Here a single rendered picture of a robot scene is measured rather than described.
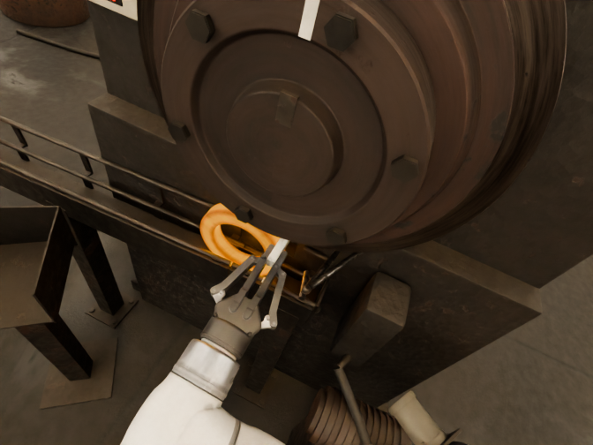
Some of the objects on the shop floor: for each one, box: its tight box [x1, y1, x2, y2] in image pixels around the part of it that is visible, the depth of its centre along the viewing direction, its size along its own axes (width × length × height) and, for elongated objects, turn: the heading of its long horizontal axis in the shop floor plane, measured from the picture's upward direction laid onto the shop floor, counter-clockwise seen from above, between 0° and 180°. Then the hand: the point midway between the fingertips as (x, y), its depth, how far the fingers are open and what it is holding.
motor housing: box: [287, 386, 412, 445], centre depth 93 cm, size 13×22×54 cm, turn 57°
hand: (278, 248), depth 63 cm, fingers closed
